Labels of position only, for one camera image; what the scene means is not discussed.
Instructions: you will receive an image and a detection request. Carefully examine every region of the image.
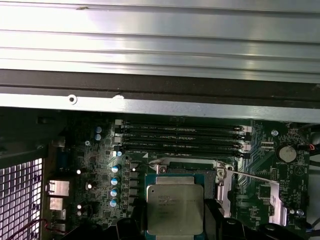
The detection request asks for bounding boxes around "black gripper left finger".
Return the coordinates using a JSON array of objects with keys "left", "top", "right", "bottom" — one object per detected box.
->
[{"left": 61, "top": 196, "right": 149, "bottom": 240}]

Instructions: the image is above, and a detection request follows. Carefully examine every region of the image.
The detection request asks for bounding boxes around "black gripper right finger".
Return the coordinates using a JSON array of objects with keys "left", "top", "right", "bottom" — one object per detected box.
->
[{"left": 203, "top": 199, "right": 296, "bottom": 240}]

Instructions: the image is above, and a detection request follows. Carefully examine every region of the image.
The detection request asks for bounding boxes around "silver-topped CPU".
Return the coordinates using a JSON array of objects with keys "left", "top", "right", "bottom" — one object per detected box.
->
[{"left": 145, "top": 172, "right": 206, "bottom": 236}]

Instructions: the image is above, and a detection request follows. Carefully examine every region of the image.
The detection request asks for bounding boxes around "thin wire locking lever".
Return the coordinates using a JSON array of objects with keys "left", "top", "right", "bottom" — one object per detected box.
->
[{"left": 136, "top": 160, "right": 165, "bottom": 169}]

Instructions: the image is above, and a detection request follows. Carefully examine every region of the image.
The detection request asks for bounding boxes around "RAM slot with white latches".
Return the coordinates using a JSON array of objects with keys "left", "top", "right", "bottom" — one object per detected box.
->
[
  {"left": 114, "top": 119, "right": 252, "bottom": 133},
  {"left": 112, "top": 136, "right": 252, "bottom": 151}
]

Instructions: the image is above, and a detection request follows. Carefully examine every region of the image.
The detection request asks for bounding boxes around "green motherboard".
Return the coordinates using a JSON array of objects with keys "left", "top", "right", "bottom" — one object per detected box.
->
[{"left": 47, "top": 113, "right": 320, "bottom": 240}]

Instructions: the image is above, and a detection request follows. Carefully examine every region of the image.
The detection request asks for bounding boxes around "silver rear port block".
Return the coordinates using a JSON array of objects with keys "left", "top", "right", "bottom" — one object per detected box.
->
[
  {"left": 49, "top": 197, "right": 67, "bottom": 219},
  {"left": 49, "top": 179, "right": 70, "bottom": 196}
]

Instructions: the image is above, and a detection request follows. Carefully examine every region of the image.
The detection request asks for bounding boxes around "blue rear port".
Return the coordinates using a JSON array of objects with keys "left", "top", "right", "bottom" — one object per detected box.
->
[{"left": 58, "top": 146, "right": 72, "bottom": 172}]

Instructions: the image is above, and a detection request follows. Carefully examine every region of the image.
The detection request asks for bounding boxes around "round silver coin battery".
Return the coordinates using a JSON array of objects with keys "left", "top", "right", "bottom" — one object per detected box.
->
[{"left": 277, "top": 144, "right": 298, "bottom": 163}]

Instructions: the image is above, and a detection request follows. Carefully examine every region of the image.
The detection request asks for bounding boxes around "black and silver PC case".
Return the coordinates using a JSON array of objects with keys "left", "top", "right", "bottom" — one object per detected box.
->
[{"left": 0, "top": 68, "right": 320, "bottom": 240}]

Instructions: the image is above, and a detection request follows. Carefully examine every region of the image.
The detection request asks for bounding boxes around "black fan cable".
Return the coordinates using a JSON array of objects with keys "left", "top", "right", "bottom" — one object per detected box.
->
[{"left": 297, "top": 122, "right": 320, "bottom": 153}]

